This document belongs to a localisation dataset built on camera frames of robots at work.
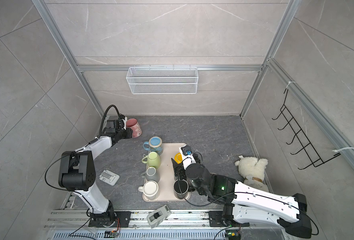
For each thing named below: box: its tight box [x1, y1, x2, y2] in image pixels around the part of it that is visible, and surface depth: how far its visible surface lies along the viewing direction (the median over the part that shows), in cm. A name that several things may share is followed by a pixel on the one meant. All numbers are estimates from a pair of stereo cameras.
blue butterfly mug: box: [143, 136, 164, 155], surface depth 92 cm
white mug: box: [138, 180, 159, 200], surface depth 78 cm
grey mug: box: [142, 166, 161, 183], surface depth 81 cm
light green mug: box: [141, 151, 161, 169], surface depth 88 cm
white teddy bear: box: [234, 155, 269, 193], surface depth 84 cm
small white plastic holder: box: [99, 169, 120, 186], surface depth 87 cm
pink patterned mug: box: [126, 118, 142, 138], surface depth 101 cm
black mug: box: [173, 179, 189, 199], surface depth 77 cm
